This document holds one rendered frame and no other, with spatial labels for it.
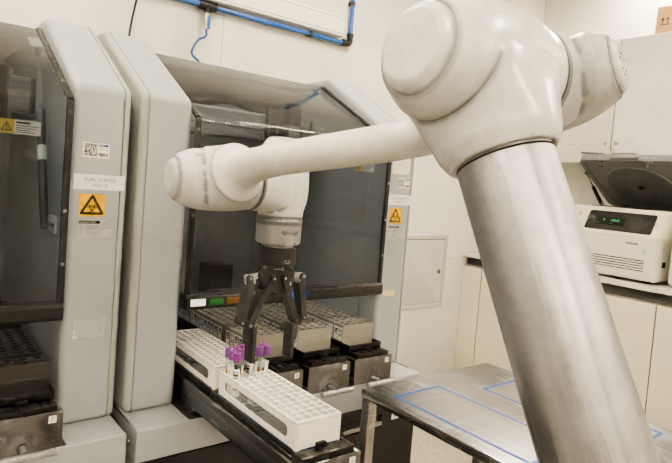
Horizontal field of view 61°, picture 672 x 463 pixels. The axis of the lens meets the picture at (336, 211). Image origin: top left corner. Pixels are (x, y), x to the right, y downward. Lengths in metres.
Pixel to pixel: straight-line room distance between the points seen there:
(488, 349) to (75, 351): 2.78
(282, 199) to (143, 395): 0.58
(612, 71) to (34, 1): 2.07
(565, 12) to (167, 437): 3.70
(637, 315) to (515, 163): 2.67
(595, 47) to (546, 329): 0.33
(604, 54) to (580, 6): 3.57
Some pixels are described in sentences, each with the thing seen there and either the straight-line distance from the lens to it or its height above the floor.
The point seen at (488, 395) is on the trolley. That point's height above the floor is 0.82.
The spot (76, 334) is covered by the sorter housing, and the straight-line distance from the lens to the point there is 1.31.
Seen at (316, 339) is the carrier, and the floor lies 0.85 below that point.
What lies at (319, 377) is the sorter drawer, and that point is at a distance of 1.52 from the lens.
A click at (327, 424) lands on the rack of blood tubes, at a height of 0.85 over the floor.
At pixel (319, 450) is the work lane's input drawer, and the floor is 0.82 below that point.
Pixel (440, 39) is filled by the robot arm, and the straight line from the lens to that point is 0.54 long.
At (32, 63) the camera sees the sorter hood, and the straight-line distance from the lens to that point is 1.38.
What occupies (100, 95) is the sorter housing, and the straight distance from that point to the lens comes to 1.28.
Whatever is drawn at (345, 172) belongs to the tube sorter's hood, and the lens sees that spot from 1.55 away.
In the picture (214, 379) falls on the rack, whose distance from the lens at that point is 1.30.
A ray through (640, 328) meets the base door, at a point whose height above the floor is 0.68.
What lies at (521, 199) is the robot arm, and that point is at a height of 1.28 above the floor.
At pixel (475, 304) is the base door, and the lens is 3.71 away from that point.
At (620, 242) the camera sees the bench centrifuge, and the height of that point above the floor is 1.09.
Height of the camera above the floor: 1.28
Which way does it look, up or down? 3 degrees down
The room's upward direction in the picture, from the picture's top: 5 degrees clockwise
